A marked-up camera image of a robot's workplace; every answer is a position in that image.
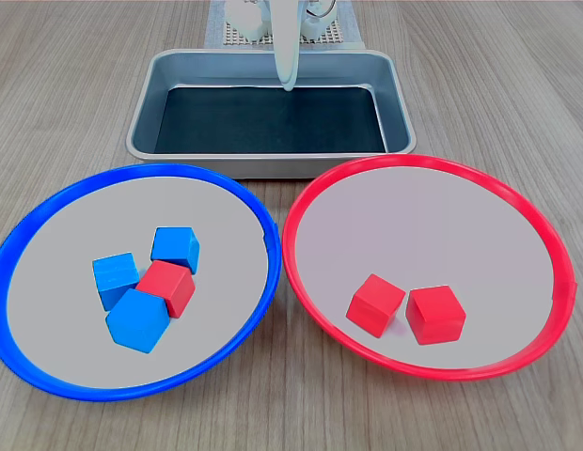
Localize red cube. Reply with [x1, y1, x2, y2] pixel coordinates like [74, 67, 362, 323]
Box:
[404, 285, 467, 347]
[345, 272, 407, 339]
[134, 260, 197, 319]

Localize black tray mat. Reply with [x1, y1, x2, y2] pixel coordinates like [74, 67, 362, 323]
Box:
[153, 85, 388, 155]

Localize steel tray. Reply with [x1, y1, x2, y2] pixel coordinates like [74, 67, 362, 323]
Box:
[125, 48, 418, 180]

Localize red-rimmed white plate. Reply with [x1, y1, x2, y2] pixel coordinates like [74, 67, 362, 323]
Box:
[281, 153, 579, 382]

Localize blue cube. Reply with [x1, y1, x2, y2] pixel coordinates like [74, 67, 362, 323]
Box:
[105, 288, 171, 355]
[91, 252, 141, 312]
[150, 226, 201, 276]

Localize blue-rimmed white plate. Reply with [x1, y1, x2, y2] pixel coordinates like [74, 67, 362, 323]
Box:
[0, 163, 282, 403]

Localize pale perforated base plate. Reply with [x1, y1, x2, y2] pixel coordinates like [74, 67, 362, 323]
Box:
[224, 17, 344, 47]

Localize thin cable loop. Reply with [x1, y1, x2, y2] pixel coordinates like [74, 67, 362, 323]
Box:
[305, 0, 340, 23]

